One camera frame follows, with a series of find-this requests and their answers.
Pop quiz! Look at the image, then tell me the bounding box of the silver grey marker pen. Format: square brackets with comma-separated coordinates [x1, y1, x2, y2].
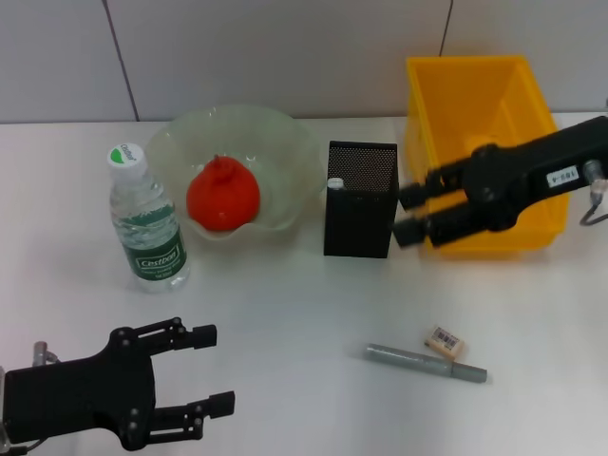
[362, 342, 488, 384]

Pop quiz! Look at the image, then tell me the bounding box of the black mesh pen holder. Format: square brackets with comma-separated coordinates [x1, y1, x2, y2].
[323, 140, 402, 259]

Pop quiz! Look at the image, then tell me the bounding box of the black cable with angled plug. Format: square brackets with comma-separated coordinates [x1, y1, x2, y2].
[3, 438, 47, 451]

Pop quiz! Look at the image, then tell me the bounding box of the grey cable with silver plug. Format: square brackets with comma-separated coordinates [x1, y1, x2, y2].
[31, 340, 64, 368]
[579, 158, 608, 229]

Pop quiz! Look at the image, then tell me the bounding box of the yellow plastic bin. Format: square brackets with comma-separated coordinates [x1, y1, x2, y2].
[404, 54, 572, 260]

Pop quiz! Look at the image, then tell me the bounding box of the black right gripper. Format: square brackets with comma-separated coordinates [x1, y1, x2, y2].
[392, 115, 608, 250]

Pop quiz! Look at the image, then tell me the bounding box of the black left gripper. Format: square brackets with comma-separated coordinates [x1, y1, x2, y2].
[2, 316, 237, 452]

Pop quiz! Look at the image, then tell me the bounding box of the clear green-label water bottle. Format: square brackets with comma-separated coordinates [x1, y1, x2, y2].
[105, 142, 192, 295]

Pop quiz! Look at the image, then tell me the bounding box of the beige eraser with barcode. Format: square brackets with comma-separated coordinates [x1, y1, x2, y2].
[422, 323, 469, 359]

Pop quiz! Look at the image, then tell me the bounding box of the pale green glass fruit plate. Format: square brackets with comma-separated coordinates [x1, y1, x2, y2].
[143, 104, 321, 244]

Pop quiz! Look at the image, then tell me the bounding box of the orange fruit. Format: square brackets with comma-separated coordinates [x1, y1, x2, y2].
[185, 153, 262, 233]

